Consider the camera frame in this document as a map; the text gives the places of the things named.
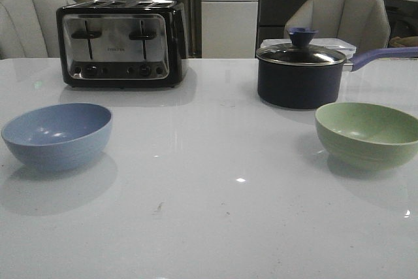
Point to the light blue bowl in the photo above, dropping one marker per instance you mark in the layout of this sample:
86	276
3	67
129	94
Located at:
58	137

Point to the light green bowl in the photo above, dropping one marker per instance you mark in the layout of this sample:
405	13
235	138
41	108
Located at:
367	136

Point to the dark blue saucepan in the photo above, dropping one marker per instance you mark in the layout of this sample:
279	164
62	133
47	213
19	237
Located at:
309	87

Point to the glass pot lid blue knob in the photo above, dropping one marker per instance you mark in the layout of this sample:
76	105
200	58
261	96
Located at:
299	52

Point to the white cabinet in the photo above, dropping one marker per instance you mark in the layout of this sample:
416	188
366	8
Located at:
229	28

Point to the black and chrome toaster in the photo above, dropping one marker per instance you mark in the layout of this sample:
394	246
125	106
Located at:
123	43

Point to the clear plastic storage box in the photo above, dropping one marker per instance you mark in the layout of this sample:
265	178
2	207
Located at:
330	43

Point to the beige chair right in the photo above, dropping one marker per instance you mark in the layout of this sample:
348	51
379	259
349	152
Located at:
362	23

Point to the beige chair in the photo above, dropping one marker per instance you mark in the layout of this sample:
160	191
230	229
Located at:
29	28
362	23

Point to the beige chair left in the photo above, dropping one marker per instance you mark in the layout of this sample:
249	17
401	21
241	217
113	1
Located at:
29	28

